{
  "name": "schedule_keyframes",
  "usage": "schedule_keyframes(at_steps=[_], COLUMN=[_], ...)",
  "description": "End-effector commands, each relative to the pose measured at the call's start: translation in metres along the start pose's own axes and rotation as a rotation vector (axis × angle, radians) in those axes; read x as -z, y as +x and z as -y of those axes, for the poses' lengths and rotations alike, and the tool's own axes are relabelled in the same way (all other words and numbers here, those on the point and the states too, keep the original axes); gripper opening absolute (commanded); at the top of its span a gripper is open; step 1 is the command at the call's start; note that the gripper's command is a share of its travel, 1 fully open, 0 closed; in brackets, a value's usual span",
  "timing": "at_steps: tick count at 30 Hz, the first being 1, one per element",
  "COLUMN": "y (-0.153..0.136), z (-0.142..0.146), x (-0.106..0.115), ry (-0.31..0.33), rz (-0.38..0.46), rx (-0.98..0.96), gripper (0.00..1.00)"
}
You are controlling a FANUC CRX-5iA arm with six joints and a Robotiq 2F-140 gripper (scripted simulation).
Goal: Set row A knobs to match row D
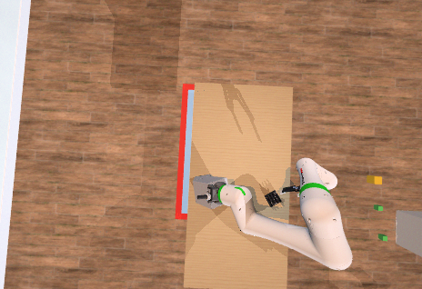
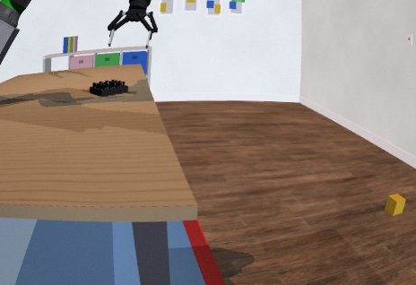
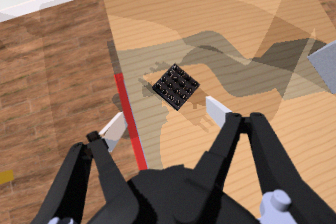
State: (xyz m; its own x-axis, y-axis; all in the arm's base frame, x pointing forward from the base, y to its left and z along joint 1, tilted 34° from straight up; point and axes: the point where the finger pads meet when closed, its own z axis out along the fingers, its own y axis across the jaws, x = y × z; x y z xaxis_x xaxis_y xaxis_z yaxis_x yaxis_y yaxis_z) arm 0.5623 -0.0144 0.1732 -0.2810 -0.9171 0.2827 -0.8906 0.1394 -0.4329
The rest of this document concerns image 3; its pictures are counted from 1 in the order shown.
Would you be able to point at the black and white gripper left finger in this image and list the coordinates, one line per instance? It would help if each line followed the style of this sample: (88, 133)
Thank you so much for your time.
(65, 200)

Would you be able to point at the black knob box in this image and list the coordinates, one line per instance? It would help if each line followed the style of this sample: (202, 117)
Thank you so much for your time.
(177, 92)

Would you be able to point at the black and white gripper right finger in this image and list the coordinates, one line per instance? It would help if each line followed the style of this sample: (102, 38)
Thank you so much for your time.
(287, 198)

